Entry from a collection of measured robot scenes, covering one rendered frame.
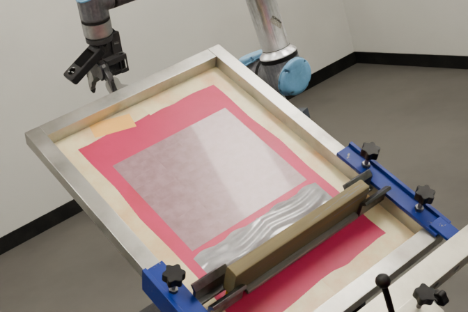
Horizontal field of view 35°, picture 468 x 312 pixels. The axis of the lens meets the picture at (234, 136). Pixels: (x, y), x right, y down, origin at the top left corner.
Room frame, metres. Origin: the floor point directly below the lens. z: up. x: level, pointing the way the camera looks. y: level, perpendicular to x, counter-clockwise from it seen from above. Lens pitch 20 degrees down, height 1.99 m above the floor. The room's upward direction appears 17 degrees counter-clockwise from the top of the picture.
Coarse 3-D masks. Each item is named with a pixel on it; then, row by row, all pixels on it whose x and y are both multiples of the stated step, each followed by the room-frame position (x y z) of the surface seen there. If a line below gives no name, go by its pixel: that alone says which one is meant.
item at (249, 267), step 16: (352, 192) 1.41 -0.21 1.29; (320, 208) 1.37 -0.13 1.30; (336, 208) 1.38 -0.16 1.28; (352, 208) 1.43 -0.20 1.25; (304, 224) 1.34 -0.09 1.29; (320, 224) 1.36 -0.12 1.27; (272, 240) 1.30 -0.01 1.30; (288, 240) 1.30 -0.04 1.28; (304, 240) 1.35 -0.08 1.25; (256, 256) 1.27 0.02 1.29; (272, 256) 1.29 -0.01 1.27; (288, 256) 1.34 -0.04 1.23; (240, 272) 1.24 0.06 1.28; (256, 272) 1.28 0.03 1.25; (224, 288) 1.28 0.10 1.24
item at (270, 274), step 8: (352, 216) 1.43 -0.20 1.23; (336, 224) 1.41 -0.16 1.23; (344, 224) 1.41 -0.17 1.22; (328, 232) 1.39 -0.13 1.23; (336, 232) 1.40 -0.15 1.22; (320, 240) 1.37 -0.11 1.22; (304, 248) 1.36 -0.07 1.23; (312, 248) 1.36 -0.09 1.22; (296, 256) 1.34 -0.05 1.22; (280, 264) 1.32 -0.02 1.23; (288, 264) 1.32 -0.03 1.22; (272, 272) 1.30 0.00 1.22; (256, 280) 1.29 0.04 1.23; (264, 280) 1.29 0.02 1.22; (248, 288) 1.27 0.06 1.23
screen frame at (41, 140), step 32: (192, 64) 1.89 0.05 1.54; (224, 64) 1.90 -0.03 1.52; (128, 96) 1.77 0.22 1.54; (256, 96) 1.81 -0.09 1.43; (64, 128) 1.68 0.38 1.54; (320, 128) 1.68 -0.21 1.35; (64, 160) 1.58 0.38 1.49; (96, 192) 1.50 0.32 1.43; (96, 224) 1.46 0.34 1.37; (416, 224) 1.42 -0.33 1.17; (128, 256) 1.36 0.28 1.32; (416, 256) 1.35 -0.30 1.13; (352, 288) 1.27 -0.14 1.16
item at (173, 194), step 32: (160, 128) 1.72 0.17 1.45; (96, 160) 1.62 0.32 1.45; (128, 160) 1.62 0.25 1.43; (160, 160) 1.63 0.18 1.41; (192, 160) 1.63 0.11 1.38; (128, 192) 1.54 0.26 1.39; (160, 192) 1.54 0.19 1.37; (192, 192) 1.54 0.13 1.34; (224, 192) 1.54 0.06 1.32; (160, 224) 1.46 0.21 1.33; (192, 224) 1.46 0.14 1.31; (224, 224) 1.46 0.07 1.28; (192, 256) 1.38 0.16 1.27; (256, 288) 1.31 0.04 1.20; (288, 288) 1.31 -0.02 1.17
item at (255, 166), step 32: (192, 96) 1.83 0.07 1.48; (224, 96) 1.83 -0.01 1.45; (192, 128) 1.72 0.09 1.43; (224, 128) 1.72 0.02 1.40; (256, 128) 1.72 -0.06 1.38; (224, 160) 1.63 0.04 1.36; (256, 160) 1.63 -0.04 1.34; (288, 160) 1.63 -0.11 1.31; (256, 192) 1.54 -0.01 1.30; (288, 192) 1.54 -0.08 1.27; (352, 224) 1.46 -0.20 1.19; (320, 256) 1.38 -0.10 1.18; (352, 256) 1.38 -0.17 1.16
